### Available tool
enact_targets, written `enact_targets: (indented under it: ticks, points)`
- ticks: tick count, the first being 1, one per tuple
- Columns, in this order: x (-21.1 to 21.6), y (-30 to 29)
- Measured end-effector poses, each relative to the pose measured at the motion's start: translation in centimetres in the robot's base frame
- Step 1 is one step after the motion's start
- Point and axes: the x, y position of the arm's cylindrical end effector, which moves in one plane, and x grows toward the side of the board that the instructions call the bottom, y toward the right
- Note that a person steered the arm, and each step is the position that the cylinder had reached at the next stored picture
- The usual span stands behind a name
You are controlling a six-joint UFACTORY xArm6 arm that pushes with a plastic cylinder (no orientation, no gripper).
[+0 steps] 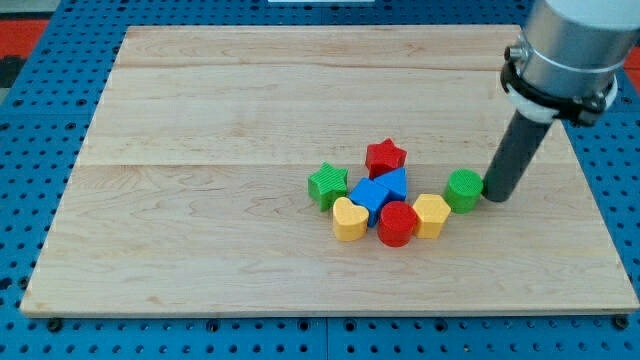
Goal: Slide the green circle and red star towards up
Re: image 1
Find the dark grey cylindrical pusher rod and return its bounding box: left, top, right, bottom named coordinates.
left=483, top=111, right=551, bottom=202

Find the red star block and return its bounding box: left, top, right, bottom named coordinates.
left=365, top=138, right=407, bottom=179

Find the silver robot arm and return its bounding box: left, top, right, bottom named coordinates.
left=483, top=0, right=639, bottom=202

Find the light wooden board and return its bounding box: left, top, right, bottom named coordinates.
left=20, top=25, right=639, bottom=318

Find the green cylinder block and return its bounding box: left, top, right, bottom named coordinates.
left=443, top=168, right=484, bottom=214

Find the yellow hexagon block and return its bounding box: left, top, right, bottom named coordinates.
left=413, top=194, right=451, bottom=239

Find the yellow heart block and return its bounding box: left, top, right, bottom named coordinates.
left=332, top=197, right=369, bottom=242

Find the red cylinder block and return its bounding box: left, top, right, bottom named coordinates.
left=377, top=201, right=417, bottom=247

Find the green star block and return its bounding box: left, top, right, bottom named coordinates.
left=307, top=162, right=348, bottom=212

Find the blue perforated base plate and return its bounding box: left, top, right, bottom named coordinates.
left=1, top=0, right=639, bottom=359

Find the blue cube block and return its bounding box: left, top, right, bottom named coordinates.
left=349, top=177, right=390, bottom=228

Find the blue triangle block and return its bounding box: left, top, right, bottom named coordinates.
left=373, top=167, right=407, bottom=201

